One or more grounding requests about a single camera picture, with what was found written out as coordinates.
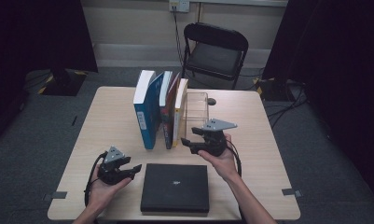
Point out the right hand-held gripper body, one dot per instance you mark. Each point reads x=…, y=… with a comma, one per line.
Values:
x=214, y=140

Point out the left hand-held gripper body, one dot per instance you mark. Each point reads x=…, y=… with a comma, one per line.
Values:
x=111, y=171

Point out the clear acrylic book rack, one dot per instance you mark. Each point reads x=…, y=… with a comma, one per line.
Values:
x=197, y=115

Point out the yellow book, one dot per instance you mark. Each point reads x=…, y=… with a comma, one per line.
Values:
x=178, y=118

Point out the red illustrated book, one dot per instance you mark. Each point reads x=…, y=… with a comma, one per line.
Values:
x=168, y=115

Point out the black book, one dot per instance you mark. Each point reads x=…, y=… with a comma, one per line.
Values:
x=175, y=186

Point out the thick blue book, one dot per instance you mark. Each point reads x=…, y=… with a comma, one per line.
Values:
x=149, y=115

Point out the person's left hand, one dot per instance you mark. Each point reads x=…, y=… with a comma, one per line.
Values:
x=105, y=193

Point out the person's right hand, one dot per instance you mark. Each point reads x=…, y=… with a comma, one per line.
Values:
x=223, y=161

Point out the grey table grommet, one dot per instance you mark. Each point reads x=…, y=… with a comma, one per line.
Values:
x=212, y=101

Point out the grey tape strip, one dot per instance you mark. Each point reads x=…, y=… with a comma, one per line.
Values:
x=292, y=192
x=55, y=195

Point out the small dark floor object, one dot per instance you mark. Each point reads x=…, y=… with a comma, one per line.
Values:
x=74, y=120

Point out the black stand base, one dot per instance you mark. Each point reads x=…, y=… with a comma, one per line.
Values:
x=63, y=82
x=270, y=90

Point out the black folding chair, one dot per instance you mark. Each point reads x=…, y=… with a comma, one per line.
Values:
x=214, y=57

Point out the black curtain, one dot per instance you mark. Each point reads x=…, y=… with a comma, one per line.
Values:
x=337, y=77
x=35, y=37

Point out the white wall socket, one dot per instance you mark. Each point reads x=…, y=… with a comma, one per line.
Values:
x=179, y=5

